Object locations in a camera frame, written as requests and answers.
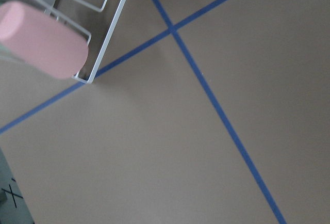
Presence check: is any pink cup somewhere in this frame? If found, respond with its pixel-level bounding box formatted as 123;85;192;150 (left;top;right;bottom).
1;1;89;79

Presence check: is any white wire cup rack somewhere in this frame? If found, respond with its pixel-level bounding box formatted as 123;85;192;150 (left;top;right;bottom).
14;0;136;84

